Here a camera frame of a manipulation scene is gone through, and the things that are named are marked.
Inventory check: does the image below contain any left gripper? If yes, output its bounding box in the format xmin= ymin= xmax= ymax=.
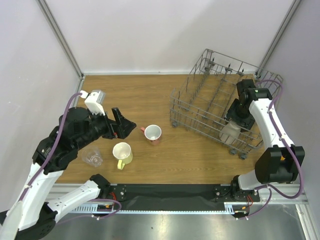
xmin=74 ymin=106 xmax=137 ymax=150

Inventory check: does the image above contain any beige plastic cup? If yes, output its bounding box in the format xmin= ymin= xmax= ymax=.
xmin=219 ymin=121 xmax=241 ymax=145

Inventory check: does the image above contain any clear plastic cup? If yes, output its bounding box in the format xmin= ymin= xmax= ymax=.
xmin=81 ymin=146 xmax=103 ymax=167

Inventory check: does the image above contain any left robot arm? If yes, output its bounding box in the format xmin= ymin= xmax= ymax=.
xmin=0 ymin=107 xmax=137 ymax=240

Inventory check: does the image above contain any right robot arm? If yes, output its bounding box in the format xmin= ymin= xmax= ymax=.
xmin=219 ymin=79 xmax=305 ymax=201

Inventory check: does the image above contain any yellow mug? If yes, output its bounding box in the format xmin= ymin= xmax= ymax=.
xmin=112 ymin=142 xmax=133 ymax=170

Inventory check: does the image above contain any pink patterned mug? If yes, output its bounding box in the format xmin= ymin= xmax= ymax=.
xmin=140 ymin=124 xmax=162 ymax=145

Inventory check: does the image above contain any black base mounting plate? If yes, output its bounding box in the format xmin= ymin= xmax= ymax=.
xmin=109 ymin=184 xmax=260 ymax=203

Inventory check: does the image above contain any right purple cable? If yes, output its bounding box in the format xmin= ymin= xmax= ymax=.
xmin=237 ymin=79 xmax=305 ymax=221

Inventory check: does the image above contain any grey wire dish rack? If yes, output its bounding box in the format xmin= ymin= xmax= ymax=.
xmin=169 ymin=49 xmax=284 ymax=160

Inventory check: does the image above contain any grey cable duct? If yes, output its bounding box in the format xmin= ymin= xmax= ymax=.
xmin=71 ymin=201 xmax=249 ymax=216

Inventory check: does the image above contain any right aluminium frame post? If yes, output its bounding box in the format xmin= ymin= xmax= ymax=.
xmin=255 ymin=0 xmax=303 ymax=75

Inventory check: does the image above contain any aluminium frame post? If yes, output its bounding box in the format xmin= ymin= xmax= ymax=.
xmin=36 ymin=0 xmax=84 ymax=80
xmin=255 ymin=0 xmax=303 ymax=75

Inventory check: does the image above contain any left aluminium frame post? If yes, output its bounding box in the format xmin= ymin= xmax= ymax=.
xmin=36 ymin=0 xmax=84 ymax=80

